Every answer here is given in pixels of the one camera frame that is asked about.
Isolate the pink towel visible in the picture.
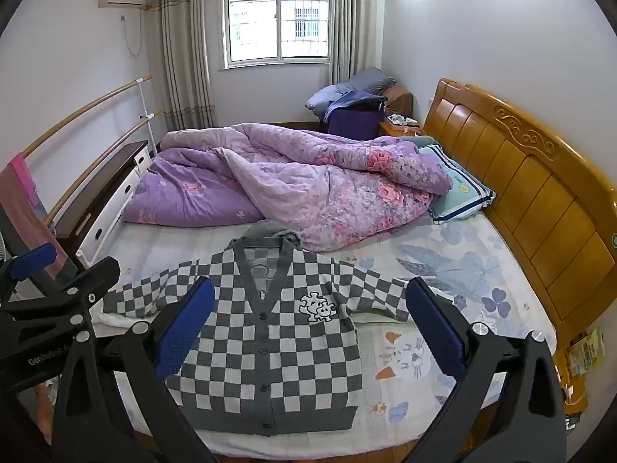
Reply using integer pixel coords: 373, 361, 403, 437
0, 152, 74, 273

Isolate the barred window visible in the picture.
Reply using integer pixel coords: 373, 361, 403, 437
221, 0, 334, 71

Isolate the grey pillow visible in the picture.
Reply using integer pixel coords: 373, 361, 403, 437
336, 68, 399, 98

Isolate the blue pillow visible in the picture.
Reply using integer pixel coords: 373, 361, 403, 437
305, 84, 354, 113

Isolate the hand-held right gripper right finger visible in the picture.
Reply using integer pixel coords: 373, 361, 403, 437
405, 277, 568, 463

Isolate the white jacket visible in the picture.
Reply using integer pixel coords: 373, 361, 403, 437
91, 306, 160, 331

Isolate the floral printed bed sheet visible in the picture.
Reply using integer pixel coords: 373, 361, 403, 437
76, 211, 558, 450

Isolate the white rail post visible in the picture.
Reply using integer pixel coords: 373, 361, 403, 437
136, 76, 158, 156

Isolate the grey hooded garment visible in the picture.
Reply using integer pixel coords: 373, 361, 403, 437
240, 219, 300, 252

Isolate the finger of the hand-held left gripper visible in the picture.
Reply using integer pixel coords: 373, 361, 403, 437
0, 256, 121, 335
0, 243, 58, 291

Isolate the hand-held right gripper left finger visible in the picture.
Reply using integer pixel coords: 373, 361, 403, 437
52, 277, 217, 463

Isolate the white cabinet with dark top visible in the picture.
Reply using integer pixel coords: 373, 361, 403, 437
54, 140, 153, 267

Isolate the teal striped pillow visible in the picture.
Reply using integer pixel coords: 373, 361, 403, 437
418, 142, 497, 225

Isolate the wooden nightstand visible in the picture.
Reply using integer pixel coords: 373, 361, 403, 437
378, 118, 423, 139

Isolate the grey striped curtain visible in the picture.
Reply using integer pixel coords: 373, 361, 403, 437
330, 0, 385, 86
160, 0, 215, 132

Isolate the chair with pillows pile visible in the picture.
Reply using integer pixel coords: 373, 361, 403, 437
322, 91, 389, 140

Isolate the brown cushion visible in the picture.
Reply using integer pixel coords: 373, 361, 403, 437
382, 84, 415, 117

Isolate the white air conditioner cable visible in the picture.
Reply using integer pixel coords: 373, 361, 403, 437
120, 14, 144, 57

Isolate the grey white checkered cardigan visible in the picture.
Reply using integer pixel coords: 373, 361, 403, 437
99, 236, 411, 438

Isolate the yellow box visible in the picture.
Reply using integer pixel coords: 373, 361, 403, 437
565, 328, 606, 378

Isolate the wooden bed frame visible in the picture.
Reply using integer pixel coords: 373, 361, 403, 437
423, 78, 617, 336

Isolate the wooden wall rail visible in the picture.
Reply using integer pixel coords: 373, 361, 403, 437
45, 110, 161, 226
21, 75, 152, 160

